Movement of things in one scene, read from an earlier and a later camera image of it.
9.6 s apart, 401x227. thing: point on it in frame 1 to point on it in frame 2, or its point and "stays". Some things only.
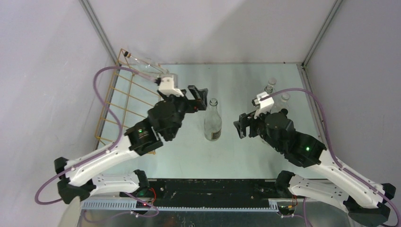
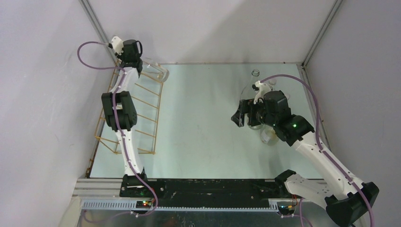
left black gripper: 193,105 to 120,57
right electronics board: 286,208 stays
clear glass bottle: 272,82 stays
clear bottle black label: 213,125 to 248,92
